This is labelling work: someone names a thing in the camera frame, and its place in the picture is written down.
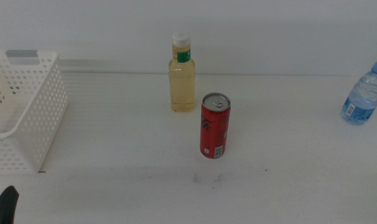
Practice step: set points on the clear water bottle blue cap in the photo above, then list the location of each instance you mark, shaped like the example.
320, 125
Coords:
361, 96

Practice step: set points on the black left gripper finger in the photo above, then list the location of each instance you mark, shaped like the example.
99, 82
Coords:
3, 208

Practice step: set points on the yellow liquid bottle white cap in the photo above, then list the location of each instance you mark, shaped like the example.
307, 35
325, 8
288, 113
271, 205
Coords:
182, 90

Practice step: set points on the red soda can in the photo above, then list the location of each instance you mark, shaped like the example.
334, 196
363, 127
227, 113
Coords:
213, 130

